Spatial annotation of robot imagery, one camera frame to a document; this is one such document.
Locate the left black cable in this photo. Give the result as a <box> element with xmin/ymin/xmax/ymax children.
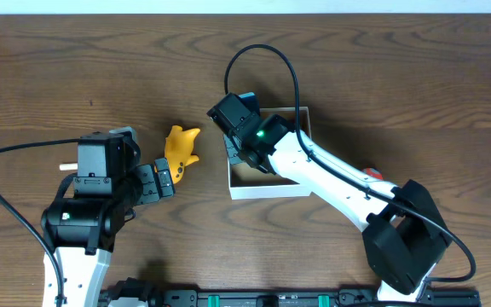
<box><xmin>0</xmin><ymin>138</ymin><xmax>80</xmax><ymax>307</ymax></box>

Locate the white cardboard box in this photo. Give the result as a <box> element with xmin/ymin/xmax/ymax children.
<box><xmin>227</xmin><ymin>107</ymin><xmax>311</xmax><ymax>200</ymax></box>

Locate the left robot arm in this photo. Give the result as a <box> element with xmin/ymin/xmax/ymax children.
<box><xmin>41</xmin><ymin>127</ymin><xmax>175</xmax><ymax>306</ymax></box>

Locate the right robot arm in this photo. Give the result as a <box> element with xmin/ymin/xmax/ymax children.
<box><xmin>207</xmin><ymin>93</ymin><xmax>451</xmax><ymax>302</ymax></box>

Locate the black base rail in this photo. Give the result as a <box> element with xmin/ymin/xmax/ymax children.
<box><xmin>95</xmin><ymin>278</ymin><xmax>482</xmax><ymax>307</ymax></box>

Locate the right black cable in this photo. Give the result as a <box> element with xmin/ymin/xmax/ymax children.
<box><xmin>223</xmin><ymin>43</ymin><xmax>477</xmax><ymax>285</ymax></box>

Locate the red ball toy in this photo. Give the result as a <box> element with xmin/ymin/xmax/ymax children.
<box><xmin>362</xmin><ymin>167</ymin><xmax>384</xmax><ymax>180</ymax></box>

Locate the orange rubber dinosaur toy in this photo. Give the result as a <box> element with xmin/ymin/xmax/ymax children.
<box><xmin>165</xmin><ymin>125</ymin><xmax>200</xmax><ymax>184</ymax></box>

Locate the black cable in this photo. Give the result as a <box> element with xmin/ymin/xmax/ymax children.
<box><xmin>0</xmin><ymin>138</ymin><xmax>80</xmax><ymax>307</ymax></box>
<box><xmin>223</xmin><ymin>43</ymin><xmax>477</xmax><ymax>285</ymax></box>

